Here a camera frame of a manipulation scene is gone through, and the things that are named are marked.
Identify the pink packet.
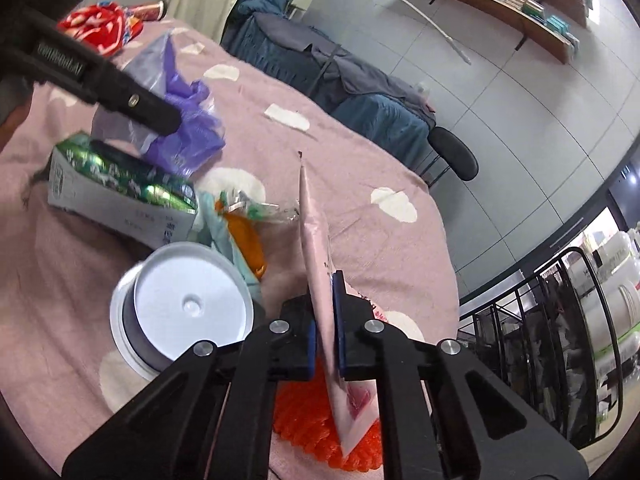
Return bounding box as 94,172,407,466
297,151,383,461

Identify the clear plastic wrapper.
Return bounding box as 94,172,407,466
220,189,302,227

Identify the black wire rack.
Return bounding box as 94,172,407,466
457,247,626,453

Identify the orange wrapper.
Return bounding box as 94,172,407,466
215,200,267,282

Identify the long wooden wall shelf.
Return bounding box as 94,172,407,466
399,0,582,66

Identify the pink blanket with white clouds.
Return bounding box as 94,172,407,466
0,17,461,461

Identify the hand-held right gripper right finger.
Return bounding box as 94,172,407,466
331,270,588,480

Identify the white hose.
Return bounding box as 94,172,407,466
372,0,472,66

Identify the dark grey garment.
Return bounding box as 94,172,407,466
252,12,437,122

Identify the blue quilted jacket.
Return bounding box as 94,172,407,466
330,92,435,172

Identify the red patterned packet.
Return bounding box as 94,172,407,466
56,4,146,58

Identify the purple plastic bag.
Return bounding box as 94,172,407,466
92,32,227,178

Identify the row of white bottles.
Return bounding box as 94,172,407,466
580,225,640,381

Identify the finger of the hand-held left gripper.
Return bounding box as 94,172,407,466
80,57,183,137

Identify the white round plastic tub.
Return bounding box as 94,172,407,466
110,241,256,382

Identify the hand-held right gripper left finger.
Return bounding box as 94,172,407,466
62,297,318,480

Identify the red and white cup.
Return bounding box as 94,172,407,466
131,0,167,22

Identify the orange foam net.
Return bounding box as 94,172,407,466
272,360,383,473

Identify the black chair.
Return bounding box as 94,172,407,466
412,126,480,191

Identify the green and white carton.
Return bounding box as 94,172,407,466
47,131,200,252

